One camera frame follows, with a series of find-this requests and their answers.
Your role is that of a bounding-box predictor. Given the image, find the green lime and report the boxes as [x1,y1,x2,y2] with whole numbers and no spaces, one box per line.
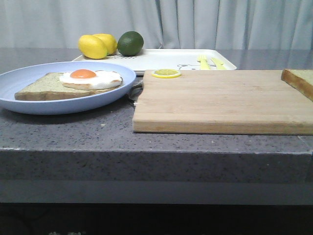
[117,31,144,56]

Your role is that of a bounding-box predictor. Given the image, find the front yellow lemon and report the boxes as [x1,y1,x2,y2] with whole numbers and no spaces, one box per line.
[78,35,108,59]

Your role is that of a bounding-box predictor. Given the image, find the white grey curtain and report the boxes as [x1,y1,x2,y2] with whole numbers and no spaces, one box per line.
[0,0,313,50]

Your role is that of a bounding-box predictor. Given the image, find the wooden cutting board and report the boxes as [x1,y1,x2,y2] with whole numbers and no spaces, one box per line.
[133,70,313,135]

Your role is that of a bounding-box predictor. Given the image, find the cream white tray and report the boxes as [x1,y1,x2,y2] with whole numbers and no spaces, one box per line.
[71,48,238,73]

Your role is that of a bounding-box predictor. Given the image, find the yellow plastic fork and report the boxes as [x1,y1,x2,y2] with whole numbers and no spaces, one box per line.
[197,54,211,70]

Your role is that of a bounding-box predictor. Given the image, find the rear yellow lemon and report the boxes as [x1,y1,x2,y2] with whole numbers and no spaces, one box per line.
[94,33,117,56]

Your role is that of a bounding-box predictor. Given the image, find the light blue round plate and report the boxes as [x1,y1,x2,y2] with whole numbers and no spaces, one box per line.
[0,61,136,115]

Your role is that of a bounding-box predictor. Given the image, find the fried egg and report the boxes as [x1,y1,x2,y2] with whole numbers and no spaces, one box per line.
[59,69,123,90]

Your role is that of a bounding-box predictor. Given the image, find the yellow plastic knife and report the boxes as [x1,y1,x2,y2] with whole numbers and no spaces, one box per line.
[211,57,227,70]

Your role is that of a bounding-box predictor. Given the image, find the yellow lemon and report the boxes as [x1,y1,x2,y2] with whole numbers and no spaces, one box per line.
[94,33,117,56]
[78,35,108,59]

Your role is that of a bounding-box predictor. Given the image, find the metal cutting board handle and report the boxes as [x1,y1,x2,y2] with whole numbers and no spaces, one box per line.
[128,81,144,102]

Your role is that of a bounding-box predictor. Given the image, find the bread slice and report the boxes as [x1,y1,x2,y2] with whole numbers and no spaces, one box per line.
[281,69,313,101]
[14,72,123,101]

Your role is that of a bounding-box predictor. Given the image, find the lemon slice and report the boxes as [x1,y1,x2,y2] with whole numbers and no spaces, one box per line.
[152,69,181,78]

